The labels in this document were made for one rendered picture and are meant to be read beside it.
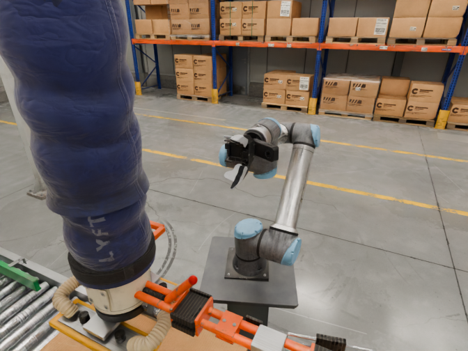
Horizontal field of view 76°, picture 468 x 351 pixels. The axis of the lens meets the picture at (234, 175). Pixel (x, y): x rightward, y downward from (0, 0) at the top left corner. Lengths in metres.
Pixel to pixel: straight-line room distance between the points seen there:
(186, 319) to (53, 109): 0.56
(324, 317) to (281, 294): 0.98
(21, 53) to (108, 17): 0.16
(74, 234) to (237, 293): 1.02
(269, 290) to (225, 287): 0.23
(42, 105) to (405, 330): 2.59
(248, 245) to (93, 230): 0.96
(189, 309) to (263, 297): 0.82
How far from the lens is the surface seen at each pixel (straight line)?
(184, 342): 1.24
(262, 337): 0.81
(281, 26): 7.85
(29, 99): 0.68
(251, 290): 1.66
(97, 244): 0.80
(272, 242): 1.53
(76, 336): 1.07
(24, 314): 2.16
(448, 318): 2.97
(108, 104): 0.65
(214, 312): 0.86
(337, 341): 0.83
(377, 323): 2.69
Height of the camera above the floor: 1.97
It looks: 27 degrees down
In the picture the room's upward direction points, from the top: straight up
